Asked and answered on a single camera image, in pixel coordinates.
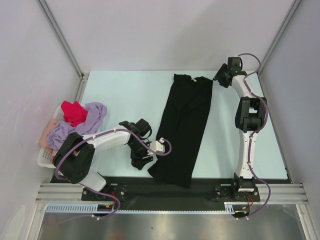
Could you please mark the aluminium front rail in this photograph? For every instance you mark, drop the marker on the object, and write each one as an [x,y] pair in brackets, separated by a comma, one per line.
[68,193]

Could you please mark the red t shirt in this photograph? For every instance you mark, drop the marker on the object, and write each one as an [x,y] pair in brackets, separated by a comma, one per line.
[74,113]

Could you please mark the white laundry basket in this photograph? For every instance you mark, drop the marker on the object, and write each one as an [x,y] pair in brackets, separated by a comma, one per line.
[44,156]

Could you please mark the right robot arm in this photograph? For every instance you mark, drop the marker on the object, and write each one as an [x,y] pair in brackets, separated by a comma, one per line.
[250,118]

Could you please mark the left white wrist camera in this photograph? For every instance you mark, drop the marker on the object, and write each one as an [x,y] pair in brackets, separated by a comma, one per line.
[158,146]

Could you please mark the white slotted cable duct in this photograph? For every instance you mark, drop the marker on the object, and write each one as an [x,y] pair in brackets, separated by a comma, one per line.
[95,208]

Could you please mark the pink t shirt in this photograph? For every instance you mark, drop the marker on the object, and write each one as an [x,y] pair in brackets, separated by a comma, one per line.
[50,140]

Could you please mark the lilac t shirt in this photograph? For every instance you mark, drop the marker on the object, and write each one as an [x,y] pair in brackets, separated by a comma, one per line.
[96,113]

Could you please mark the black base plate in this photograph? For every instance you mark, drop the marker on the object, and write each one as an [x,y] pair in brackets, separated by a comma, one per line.
[204,194]

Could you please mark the black t shirt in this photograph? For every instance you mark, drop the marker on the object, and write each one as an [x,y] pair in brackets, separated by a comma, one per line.
[183,124]

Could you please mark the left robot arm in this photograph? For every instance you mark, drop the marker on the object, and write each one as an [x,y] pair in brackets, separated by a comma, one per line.
[77,159]

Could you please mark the right aluminium corner post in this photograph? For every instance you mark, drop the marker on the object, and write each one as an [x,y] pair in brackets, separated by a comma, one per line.
[294,7]

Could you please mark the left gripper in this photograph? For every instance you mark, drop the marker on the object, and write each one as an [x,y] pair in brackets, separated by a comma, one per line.
[137,160]

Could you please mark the aluminium corner post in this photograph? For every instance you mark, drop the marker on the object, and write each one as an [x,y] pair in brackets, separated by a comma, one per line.
[48,14]
[294,7]

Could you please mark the left aluminium corner post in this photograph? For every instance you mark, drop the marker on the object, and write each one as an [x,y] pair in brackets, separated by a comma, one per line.
[48,14]

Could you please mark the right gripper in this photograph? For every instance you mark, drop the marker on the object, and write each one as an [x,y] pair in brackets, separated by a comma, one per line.
[218,76]

